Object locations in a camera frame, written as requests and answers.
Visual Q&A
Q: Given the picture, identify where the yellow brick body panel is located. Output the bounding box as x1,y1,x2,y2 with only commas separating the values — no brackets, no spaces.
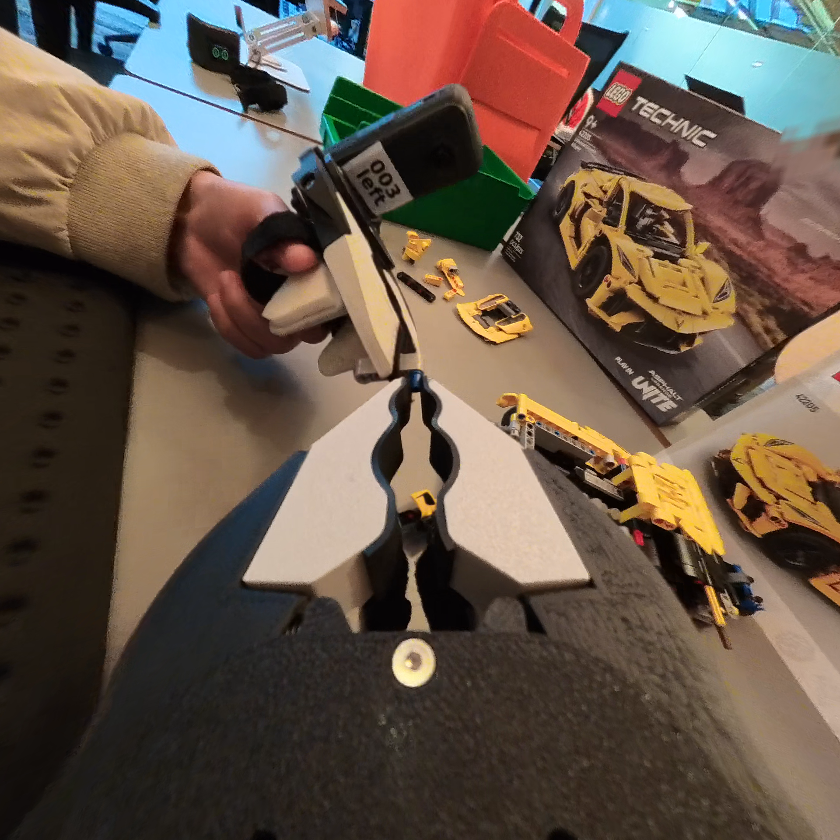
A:
455,293,534,345

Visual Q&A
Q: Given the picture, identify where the black electronic box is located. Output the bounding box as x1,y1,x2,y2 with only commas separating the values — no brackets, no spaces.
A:
186,13,241,72

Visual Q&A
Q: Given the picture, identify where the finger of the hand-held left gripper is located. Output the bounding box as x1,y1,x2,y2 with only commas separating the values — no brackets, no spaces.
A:
325,199,403,383
392,271,425,378

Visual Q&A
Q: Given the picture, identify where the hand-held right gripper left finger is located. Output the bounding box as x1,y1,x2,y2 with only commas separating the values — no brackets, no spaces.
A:
243,379,413,632

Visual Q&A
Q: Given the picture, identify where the dark toy car set box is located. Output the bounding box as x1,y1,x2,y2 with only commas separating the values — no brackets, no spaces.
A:
502,62,840,426

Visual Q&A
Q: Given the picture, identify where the car picture poster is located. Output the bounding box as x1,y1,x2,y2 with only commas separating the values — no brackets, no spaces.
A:
653,367,840,716

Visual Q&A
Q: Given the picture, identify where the person's left hand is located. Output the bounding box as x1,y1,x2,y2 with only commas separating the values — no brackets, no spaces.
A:
172,171,343,360

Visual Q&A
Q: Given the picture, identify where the person's left forearm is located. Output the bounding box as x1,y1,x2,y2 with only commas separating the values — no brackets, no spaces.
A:
0,29,222,304

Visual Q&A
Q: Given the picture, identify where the wooden desk lamp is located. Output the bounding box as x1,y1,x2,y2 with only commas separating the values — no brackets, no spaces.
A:
230,3,330,112

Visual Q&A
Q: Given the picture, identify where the yellow toy brick car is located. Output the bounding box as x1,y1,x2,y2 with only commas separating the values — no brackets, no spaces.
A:
497,392,766,649

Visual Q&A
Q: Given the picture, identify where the small yellow brick assembly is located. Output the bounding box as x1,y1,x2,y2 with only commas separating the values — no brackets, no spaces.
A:
400,489,438,527

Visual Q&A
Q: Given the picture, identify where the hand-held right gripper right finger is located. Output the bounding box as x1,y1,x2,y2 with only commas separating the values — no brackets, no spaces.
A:
419,379,592,632

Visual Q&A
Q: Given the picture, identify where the green plastic bin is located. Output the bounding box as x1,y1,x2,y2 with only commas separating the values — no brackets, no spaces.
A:
320,75,536,252

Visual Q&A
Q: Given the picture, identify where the red plastic bin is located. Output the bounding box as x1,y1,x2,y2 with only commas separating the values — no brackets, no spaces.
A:
363,0,592,181

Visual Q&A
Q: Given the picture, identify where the black perforated edge pad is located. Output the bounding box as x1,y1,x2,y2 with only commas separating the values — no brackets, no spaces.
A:
0,243,140,815

